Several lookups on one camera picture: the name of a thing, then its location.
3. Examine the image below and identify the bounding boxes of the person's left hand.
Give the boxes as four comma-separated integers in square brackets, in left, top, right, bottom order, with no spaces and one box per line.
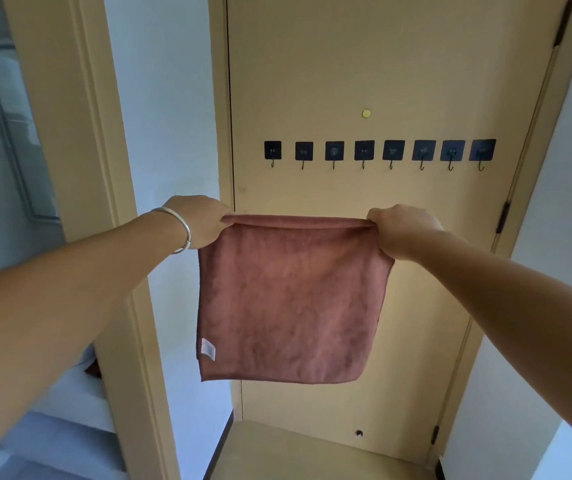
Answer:
[164,195,235,250]

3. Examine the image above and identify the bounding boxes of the person's left forearm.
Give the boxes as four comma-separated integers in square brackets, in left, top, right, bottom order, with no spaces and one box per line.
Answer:
[0,209,190,473]

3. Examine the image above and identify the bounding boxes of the grey framed window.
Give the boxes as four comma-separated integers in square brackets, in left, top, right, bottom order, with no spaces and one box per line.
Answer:
[0,39,63,224]

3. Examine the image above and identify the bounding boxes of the yellow door frame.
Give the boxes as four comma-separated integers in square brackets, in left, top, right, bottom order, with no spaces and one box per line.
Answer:
[1,0,182,480]

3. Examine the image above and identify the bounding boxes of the reddish brown microfiber towel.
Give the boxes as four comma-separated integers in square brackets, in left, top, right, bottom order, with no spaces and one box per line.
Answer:
[196,213,396,385]

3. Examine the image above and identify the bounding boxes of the yellow door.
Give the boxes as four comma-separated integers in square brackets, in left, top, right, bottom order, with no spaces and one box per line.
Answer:
[226,0,572,466]

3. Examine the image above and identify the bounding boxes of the white mattress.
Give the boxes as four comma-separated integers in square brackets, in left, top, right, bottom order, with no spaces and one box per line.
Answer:
[30,345,118,434]

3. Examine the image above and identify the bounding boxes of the person's right hand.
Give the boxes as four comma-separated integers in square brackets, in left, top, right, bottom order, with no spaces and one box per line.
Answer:
[366,204,444,261]

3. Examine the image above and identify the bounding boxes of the silver bangle bracelet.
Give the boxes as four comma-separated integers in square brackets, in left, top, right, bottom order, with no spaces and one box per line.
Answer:
[150,207,193,255]

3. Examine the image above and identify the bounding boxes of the row of black adhesive hooks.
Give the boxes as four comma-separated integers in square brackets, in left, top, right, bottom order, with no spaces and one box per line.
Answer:
[264,139,497,172]

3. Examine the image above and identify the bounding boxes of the person's right forearm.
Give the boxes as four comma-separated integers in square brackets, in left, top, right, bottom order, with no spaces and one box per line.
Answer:
[405,230,572,461]

